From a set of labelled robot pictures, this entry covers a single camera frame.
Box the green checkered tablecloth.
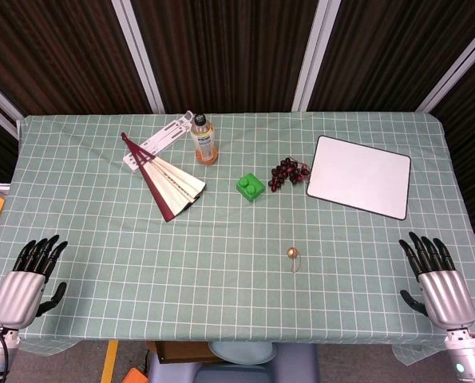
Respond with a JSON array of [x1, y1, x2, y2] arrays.
[[0, 111, 475, 363]]

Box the green toy building block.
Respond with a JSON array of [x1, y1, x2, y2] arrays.
[[236, 173, 267, 204]]

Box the orange object on floor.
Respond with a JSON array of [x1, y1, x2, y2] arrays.
[[121, 366, 151, 383]]

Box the brown cardboard box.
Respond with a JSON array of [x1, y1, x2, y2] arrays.
[[147, 341, 224, 364]]

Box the dark red grape bunch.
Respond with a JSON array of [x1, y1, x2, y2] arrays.
[[268, 156, 312, 194]]

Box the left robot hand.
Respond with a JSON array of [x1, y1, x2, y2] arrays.
[[0, 235, 69, 330]]

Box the maroon and cream folding fan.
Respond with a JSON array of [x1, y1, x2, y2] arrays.
[[120, 132, 208, 223]]

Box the white board with black edge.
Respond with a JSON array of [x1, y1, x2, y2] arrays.
[[306, 135, 413, 221]]

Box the small golden bell with loop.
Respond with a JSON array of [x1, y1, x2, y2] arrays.
[[287, 247, 303, 274]]

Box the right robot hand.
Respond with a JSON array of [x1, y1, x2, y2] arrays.
[[398, 231, 475, 330]]

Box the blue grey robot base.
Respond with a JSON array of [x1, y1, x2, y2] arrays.
[[147, 342, 320, 383]]

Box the orange juice plastic bottle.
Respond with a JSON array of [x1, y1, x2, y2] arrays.
[[190, 113, 220, 165]]

